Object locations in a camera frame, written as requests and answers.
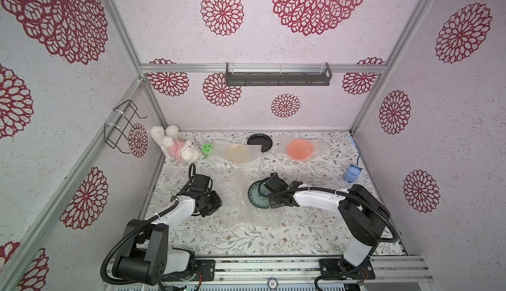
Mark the clear bubble wrap sheet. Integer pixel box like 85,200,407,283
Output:
189,172,357,252
213,171,285,228

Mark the dark grey plate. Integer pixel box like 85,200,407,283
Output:
246,133,274,153

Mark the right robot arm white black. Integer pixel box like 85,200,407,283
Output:
248,172,399,290

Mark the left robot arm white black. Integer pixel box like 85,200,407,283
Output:
100,163,222,290

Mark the yellow plate in bubble wrap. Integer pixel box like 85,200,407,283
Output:
209,140,263,168

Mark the orange plate in bubble wrap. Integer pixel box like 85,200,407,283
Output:
278,135,330,162

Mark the green round toy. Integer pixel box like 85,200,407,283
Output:
202,143,214,155

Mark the white plush bunny pink dress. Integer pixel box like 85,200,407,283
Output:
150,125,203,163

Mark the blue toy with cord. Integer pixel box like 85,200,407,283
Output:
343,134,362,184

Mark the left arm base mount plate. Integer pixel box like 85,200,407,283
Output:
184,259,216,282

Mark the aluminium front rail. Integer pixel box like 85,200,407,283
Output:
196,255,434,286

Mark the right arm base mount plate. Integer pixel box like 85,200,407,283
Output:
318,258,376,281

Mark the black wire wall basket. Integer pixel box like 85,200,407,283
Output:
102,100,146,154

